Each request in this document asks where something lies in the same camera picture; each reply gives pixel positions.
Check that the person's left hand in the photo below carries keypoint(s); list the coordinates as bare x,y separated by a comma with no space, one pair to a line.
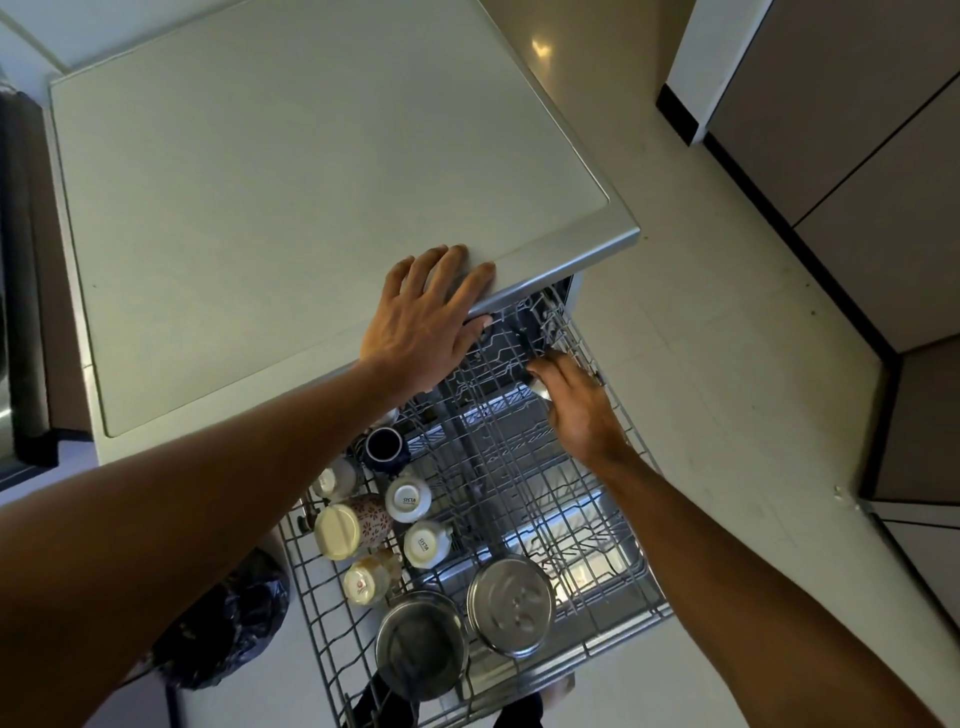
420,330

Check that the person's right hand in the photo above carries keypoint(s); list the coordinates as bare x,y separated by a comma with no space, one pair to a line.
585,420

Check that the person's left little finger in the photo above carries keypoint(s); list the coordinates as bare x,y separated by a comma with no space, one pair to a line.
400,276

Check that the person's right fingers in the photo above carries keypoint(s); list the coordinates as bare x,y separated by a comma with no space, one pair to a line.
559,366

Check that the person's left thumb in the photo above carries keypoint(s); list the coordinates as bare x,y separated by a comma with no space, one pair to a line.
476,331

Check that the person's left middle finger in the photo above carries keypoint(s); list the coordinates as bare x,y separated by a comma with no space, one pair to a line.
454,266

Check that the metal spoon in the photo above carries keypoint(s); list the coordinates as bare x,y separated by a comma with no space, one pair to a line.
539,389

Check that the person's right forearm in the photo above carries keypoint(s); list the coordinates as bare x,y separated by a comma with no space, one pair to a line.
750,600

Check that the person's left forearm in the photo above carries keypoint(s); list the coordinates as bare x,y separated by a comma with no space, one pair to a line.
187,525

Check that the silver dishwasher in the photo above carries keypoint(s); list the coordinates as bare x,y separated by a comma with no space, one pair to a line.
300,187

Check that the dark blue mug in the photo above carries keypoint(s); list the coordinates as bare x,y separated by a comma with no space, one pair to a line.
384,448

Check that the grey white cup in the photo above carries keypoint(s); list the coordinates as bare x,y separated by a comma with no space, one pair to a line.
337,480

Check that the cream floral mug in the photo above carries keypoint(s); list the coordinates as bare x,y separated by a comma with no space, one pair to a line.
345,529

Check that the steel bowl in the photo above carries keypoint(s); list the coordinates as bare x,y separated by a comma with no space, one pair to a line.
511,607
420,649

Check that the small cream patterned cup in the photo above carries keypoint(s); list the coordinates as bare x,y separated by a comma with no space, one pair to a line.
367,581

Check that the brown low cabinet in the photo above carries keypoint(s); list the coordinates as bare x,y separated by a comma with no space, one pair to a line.
919,465

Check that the brown tall cabinet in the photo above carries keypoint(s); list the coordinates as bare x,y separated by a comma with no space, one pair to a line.
847,127

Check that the black kitchen appliance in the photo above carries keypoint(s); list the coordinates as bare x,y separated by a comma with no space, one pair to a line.
22,285

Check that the black garbage bag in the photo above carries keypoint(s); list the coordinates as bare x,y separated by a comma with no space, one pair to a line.
225,622

